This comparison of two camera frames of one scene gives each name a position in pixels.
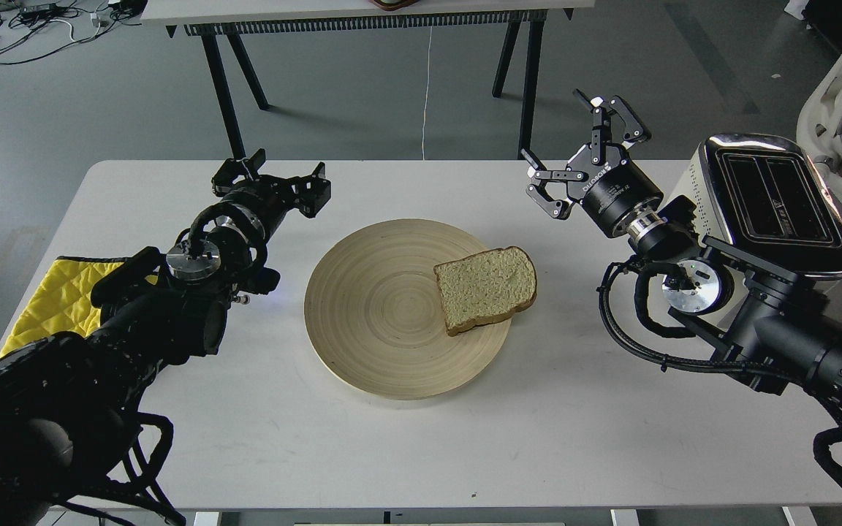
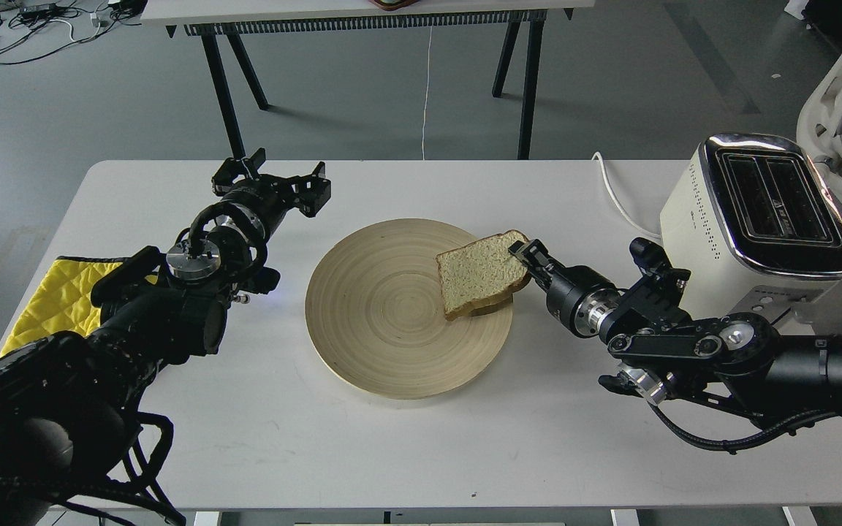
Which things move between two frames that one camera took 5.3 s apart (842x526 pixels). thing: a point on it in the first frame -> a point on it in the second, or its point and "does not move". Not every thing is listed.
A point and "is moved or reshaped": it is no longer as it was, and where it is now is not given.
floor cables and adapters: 11,32 does not move
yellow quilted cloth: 63,301 does not move
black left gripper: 269,197 does not move
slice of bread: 486,287 is moved or reshaped
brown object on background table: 392,5 does not move
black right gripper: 613,185 -> 579,296
